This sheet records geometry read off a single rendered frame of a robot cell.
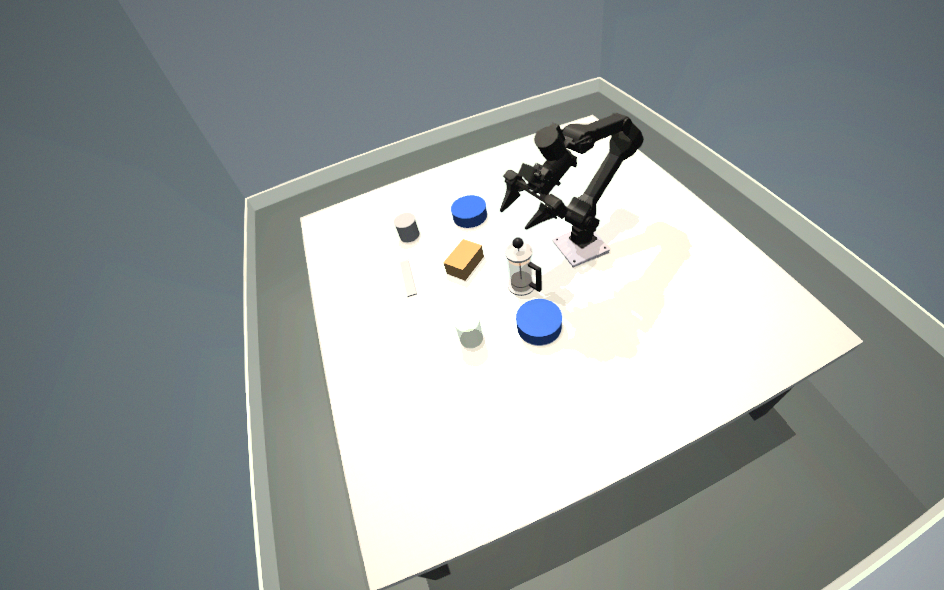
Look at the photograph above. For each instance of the tan rectangular block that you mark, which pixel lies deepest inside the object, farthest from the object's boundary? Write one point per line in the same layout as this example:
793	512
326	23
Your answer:
463	259

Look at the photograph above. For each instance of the glass french press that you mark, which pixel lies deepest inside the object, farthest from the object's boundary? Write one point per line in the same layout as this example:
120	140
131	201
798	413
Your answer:
520	268

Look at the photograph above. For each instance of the blue short cylinder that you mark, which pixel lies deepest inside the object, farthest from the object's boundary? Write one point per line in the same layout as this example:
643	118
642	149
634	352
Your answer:
539	322
469	211

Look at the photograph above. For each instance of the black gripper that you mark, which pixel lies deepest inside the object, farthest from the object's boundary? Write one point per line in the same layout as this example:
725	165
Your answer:
554	206

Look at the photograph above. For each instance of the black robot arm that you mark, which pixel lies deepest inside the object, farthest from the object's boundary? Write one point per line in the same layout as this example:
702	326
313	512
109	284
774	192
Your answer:
552	142

